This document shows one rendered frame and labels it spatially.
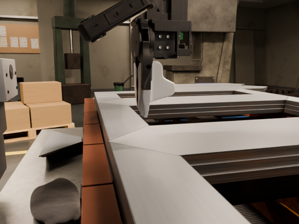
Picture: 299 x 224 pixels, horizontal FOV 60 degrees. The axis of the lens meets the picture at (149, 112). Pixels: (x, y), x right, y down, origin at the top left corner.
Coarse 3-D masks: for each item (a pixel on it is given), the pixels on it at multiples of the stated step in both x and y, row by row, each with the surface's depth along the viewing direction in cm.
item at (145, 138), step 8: (144, 128) 51; (128, 136) 45; (136, 136) 45; (144, 136) 45; (152, 136) 45; (136, 144) 41; (144, 144) 41; (152, 144) 41; (160, 144) 41; (168, 152) 37
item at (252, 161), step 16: (128, 96) 112; (160, 112) 81; (176, 112) 82; (192, 112) 83; (208, 112) 84; (224, 112) 85; (240, 112) 87; (256, 112) 88; (272, 112) 90; (288, 112) 89; (112, 160) 38; (192, 160) 37; (208, 160) 37; (224, 160) 38; (240, 160) 38; (256, 160) 38; (272, 160) 39; (288, 160) 40; (208, 176) 36; (224, 176) 37; (240, 176) 37; (256, 176) 38; (272, 176) 39; (128, 208) 24
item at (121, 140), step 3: (123, 135) 46; (117, 138) 44; (120, 138) 44; (123, 138) 44; (108, 141) 42; (111, 141) 42; (114, 141) 42; (117, 141) 42; (120, 141) 42; (123, 141) 42; (126, 141) 42; (123, 144) 41; (126, 144) 41
